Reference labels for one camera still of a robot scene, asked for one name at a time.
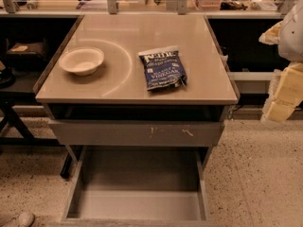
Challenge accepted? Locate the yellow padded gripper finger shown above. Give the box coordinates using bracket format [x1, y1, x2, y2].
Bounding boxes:
[261, 62, 303, 123]

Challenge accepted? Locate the grey drawer cabinet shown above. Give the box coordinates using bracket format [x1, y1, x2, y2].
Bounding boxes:
[36, 13, 239, 161]

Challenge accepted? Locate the open lower drawer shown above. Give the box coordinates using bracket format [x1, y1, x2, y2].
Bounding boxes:
[62, 147, 211, 227]

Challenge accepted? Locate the black stand left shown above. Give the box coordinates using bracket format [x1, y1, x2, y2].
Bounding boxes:
[0, 38, 74, 180]

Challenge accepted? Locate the blue potato chip bag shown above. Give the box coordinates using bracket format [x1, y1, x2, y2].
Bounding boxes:
[138, 45, 187, 91]

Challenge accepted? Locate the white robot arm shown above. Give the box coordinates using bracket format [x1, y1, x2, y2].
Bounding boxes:
[258, 0, 303, 122]

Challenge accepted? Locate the white shoe tip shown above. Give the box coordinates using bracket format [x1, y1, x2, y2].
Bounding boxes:
[1, 212, 35, 227]

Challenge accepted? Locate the white paper bowl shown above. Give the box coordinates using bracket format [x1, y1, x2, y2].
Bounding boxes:
[59, 46, 105, 76]

